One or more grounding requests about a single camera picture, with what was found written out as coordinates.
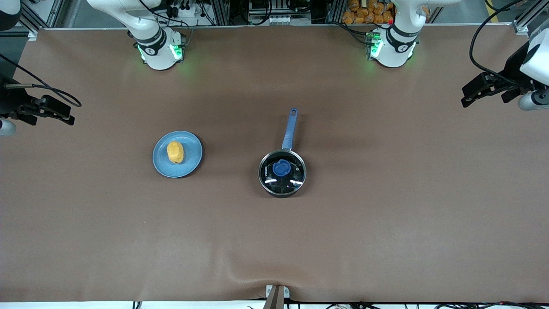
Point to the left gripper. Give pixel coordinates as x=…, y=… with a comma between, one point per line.
x=513, y=68

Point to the yellow potato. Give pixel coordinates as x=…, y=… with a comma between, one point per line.
x=175, y=152

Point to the glass lid with blue knob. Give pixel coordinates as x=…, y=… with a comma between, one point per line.
x=281, y=168

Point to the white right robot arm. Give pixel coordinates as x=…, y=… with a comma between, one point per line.
x=150, y=25

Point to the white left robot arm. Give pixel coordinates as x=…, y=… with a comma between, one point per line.
x=399, y=43

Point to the blue round plate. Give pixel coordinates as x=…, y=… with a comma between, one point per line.
x=191, y=150

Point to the bag of orange items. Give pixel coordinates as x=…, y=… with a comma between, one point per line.
x=364, y=13

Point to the white power strip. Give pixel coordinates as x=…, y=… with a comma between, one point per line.
x=279, y=19

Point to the brown table cloth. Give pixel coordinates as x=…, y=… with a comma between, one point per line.
x=274, y=240

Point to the aluminium frame profile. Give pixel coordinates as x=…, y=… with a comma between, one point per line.
x=521, y=26
x=38, y=19

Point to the metal clamp bracket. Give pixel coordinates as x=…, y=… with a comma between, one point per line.
x=276, y=296

